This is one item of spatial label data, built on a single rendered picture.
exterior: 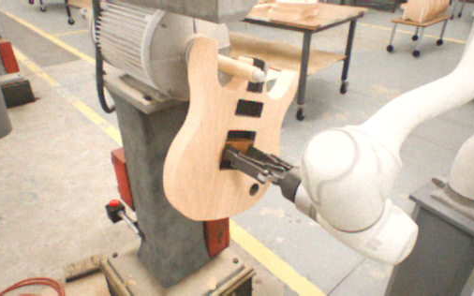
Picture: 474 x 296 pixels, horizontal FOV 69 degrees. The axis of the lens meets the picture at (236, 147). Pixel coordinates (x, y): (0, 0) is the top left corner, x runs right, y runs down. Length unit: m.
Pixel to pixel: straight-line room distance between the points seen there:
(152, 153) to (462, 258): 1.10
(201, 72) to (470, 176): 0.97
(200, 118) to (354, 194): 0.38
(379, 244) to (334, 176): 0.19
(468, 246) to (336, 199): 0.98
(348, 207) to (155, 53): 0.57
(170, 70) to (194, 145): 0.23
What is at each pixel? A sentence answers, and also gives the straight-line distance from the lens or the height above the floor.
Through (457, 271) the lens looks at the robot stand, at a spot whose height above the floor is 0.50.
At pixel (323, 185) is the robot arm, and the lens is 0.46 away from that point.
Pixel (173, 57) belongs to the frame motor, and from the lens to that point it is 0.88.
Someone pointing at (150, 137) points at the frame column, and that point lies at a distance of 1.10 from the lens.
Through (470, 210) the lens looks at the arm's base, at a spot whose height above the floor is 0.72.
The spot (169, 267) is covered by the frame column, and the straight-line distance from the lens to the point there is 1.47.
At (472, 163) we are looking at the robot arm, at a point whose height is 0.88.
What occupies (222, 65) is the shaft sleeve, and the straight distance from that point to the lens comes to 0.81.
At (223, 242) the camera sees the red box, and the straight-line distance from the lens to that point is 1.58.
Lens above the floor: 1.50
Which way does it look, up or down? 31 degrees down
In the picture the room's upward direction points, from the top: straight up
